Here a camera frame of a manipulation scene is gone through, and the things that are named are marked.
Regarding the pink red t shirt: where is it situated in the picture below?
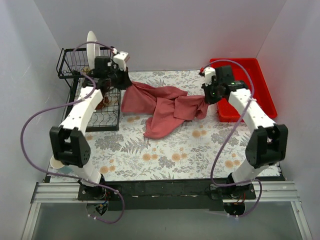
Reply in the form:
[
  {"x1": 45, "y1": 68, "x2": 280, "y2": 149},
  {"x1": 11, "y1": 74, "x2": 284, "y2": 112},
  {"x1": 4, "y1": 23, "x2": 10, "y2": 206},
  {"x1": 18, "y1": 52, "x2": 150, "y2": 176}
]
[{"x1": 121, "y1": 81, "x2": 209, "y2": 140}]

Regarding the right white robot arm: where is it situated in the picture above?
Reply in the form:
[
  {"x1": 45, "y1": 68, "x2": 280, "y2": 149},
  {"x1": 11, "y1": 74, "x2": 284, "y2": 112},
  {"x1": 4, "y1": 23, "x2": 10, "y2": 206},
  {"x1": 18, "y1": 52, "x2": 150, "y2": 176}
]
[{"x1": 199, "y1": 65, "x2": 289, "y2": 199}]

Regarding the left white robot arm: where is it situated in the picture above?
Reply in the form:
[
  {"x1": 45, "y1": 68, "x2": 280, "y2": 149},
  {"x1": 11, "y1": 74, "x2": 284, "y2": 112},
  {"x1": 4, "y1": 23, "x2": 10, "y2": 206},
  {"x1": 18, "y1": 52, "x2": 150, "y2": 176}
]
[{"x1": 49, "y1": 51, "x2": 131, "y2": 200}]

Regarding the white ceramic plate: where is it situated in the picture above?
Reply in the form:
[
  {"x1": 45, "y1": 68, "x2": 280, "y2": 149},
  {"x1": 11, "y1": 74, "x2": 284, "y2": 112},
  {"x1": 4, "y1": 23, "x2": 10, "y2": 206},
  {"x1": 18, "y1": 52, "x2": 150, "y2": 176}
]
[{"x1": 86, "y1": 30, "x2": 101, "y2": 70}]

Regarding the red ceramic bowl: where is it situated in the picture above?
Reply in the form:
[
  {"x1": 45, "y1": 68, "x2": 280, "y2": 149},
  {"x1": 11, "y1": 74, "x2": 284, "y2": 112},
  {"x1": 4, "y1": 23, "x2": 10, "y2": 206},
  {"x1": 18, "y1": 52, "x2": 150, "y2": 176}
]
[{"x1": 95, "y1": 96, "x2": 109, "y2": 110}]

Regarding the red plastic bin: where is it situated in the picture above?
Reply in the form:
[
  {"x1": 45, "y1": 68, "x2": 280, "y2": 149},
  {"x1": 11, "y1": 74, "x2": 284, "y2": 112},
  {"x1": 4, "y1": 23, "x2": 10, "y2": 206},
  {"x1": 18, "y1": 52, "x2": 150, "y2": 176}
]
[{"x1": 209, "y1": 57, "x2": 278, "y2": 123}]

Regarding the floral table mat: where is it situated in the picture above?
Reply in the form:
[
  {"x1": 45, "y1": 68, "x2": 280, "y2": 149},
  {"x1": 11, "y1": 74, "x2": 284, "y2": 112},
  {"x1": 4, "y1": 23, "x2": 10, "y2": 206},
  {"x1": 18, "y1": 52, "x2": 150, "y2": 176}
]
[{"x1": 49, "y1": 69, "x2": 282, "y2": 182}]

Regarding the blue white mug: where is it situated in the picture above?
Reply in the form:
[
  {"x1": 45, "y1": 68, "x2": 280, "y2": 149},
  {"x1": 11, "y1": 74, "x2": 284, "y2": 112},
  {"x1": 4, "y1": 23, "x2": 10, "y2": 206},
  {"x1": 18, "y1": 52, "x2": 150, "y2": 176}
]
[{"x1": 50, "y1": 155, "x2": 72, "y2": 175}]

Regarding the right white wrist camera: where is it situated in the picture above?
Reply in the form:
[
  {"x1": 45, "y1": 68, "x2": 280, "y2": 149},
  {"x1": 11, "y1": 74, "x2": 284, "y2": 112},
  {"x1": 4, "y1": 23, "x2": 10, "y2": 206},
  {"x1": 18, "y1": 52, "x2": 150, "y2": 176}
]
[{"x1": 199, "y1": 66, "x2": 216, "y2": 86}]

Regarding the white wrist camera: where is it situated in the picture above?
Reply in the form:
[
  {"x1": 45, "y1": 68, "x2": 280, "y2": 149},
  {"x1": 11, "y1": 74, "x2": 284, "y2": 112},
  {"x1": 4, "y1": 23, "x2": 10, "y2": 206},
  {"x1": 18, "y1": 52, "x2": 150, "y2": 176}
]
[
  {"x1": 113, "y1": 51, "x2": 130, "y2": 72},
  {"x1": 199, "y1": 66, "x2": 216, "y2": 86}
]

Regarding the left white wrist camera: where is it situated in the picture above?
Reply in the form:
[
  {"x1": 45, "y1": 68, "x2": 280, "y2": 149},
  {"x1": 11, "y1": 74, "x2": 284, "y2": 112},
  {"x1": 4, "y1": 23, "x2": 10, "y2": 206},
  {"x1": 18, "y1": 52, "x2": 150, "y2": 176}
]
[{"x1": 113, "y1": 51, "x2": 130, "y2": 72}]

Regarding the black wire dish rack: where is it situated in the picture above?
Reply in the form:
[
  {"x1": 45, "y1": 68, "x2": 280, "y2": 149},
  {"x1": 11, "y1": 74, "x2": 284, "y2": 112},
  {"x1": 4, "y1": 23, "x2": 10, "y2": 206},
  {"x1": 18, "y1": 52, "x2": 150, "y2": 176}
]
[{"x1": 56, "y1": 47, "x2": 122, "y2": 132}]

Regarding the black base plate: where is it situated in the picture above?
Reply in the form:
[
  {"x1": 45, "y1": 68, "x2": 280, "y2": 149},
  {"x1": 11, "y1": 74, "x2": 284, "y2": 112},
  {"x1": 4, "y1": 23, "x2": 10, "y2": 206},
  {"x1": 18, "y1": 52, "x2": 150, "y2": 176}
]
[{"x1": 77, "y1": 178, "x2": 257, "y2": 212}]

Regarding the aluminium frame rail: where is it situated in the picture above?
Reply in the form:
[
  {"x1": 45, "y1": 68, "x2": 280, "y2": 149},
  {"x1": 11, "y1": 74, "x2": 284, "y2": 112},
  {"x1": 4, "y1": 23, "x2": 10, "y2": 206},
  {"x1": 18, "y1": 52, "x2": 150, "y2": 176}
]
[{"x1": 22, "y1": 179, "x2": 312, "y2": 240}]

